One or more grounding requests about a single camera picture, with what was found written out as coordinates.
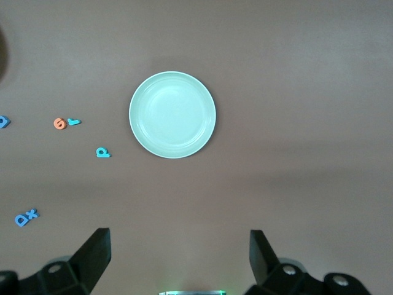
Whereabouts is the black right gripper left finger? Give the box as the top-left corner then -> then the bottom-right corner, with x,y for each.
0,227 -> 111,295

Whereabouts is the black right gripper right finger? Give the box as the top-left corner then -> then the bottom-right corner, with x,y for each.
245,229 -> 372,295

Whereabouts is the brown table cover sheet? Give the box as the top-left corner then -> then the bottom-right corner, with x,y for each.
0,0 -> 393,295

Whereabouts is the light green plate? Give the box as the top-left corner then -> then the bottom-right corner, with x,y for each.
128,71 -> 217,160

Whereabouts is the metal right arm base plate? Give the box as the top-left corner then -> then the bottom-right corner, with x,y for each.
158,289 -> 228,295

